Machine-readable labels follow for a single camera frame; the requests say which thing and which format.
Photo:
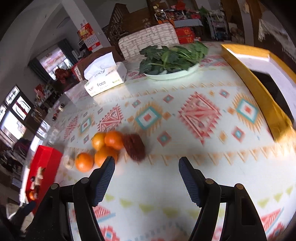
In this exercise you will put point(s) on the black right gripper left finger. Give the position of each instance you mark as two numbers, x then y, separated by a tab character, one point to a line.
52	219

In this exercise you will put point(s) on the orange mandarin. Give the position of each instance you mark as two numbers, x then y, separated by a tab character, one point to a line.
114	139
33	195
84	162
101	155

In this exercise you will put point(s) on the small white cake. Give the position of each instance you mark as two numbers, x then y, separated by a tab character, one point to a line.
68	162

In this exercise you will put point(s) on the yellowish mandarin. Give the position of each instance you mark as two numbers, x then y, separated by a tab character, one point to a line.
98	141

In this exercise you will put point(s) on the orange mandarin back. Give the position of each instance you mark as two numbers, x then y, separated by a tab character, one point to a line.
114	139

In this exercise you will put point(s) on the dark red jujube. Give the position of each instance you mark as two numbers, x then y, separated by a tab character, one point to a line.
134	146

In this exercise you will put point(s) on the red tray box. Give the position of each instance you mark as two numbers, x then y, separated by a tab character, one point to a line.
48	158

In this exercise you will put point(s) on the patterned tablecloth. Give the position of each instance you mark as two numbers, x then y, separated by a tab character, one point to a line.
212	170

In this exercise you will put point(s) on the small dark objects on table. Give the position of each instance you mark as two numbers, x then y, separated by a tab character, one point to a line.
57	111

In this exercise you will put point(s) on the gold box lid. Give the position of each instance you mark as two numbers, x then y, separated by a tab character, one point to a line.
279	123

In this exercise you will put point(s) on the white tissue box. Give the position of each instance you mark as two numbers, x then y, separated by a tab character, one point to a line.
103	74

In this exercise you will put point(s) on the white plate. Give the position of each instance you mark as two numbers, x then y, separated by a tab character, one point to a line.
175	75

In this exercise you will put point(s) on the brown chair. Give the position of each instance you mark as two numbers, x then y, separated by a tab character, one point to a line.
79	68

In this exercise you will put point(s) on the green leafy vegetables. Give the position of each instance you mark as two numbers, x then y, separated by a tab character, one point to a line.
171	59

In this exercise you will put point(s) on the white patterned chair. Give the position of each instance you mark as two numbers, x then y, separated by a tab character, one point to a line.
158	35

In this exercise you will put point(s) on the red wall calendar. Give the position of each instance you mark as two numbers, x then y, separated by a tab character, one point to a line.
87	34

